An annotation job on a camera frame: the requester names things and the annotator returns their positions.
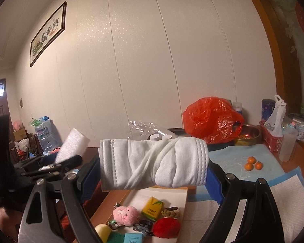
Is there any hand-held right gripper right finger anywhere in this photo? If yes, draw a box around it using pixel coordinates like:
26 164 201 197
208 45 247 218
200 162 285 243

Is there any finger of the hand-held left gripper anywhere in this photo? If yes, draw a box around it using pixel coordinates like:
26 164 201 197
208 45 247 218
23 171 66 180
39 154 83 172

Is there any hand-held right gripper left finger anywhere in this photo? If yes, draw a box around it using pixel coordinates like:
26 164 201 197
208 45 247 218
18 154 103 243

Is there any white foam block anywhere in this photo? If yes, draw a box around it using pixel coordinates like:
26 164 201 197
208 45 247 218
55 128 91 163

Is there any white box with brown rim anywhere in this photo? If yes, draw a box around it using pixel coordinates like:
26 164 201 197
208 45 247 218
90 186 189 243

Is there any white face mask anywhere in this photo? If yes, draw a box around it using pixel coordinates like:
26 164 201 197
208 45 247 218
99 137 209 191

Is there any person's left forearm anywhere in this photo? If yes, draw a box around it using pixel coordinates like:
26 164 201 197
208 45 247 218
0 208 19 241

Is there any light blue absorbent pad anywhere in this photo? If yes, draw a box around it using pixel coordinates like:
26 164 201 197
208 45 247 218
208 143 286 183

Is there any large water jug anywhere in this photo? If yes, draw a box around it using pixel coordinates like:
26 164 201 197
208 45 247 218
35 116 59 154

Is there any cardboard box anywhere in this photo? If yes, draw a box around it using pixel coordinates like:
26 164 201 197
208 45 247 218
13 127 29 143

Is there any pink plush toy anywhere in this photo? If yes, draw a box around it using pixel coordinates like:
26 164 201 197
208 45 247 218
113 202 140 226

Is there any pale yellow sponge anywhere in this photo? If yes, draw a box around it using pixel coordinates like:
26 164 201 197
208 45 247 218
95 224 112 243

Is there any red plush ball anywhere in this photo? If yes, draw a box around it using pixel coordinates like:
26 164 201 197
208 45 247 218
152 218 182 239

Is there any green sponge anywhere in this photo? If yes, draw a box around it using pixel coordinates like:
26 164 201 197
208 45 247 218
106 231 126 243

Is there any yellow green carton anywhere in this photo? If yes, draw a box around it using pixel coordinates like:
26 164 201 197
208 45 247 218
142 196 167 220

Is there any metal bowl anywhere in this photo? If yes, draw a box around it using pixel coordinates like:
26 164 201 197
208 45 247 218
234 124 262 146

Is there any dark round tray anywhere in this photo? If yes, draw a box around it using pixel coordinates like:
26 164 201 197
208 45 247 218
167 128 187 136

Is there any orange plastic bag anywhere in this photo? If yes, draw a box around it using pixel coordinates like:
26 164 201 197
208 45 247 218
182 97 245 145

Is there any grey toy figure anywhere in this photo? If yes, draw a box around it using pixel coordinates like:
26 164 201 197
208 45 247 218
132 220 154 237

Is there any teal tissue packet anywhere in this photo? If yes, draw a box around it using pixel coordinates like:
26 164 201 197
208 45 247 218
123 233 144 243

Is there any red plastic basket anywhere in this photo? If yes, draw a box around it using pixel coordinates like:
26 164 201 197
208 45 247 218
259 120 284 154

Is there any white quilted absorbent pad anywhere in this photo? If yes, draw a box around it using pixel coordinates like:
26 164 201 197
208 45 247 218
185 167 304 243

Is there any clear plastic wrap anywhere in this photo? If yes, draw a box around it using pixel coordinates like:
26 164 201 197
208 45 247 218
128 120 173 140

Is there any white bottle with blue cap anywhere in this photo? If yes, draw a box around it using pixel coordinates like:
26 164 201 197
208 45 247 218
232 102 243 116

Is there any clear plastic cup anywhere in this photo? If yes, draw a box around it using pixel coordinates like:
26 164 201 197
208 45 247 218
279 127 298 163

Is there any white plastic bag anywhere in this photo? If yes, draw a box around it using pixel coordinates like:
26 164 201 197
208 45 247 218
265 95 287 137

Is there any blue patterned can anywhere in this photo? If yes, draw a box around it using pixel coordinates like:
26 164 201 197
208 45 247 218
262 99 277 121

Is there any long framed calligraphy picture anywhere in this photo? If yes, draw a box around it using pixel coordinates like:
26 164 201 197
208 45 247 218
30 1 67 68

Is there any braided rope knot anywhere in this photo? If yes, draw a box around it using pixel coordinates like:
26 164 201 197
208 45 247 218
161 207 181 218

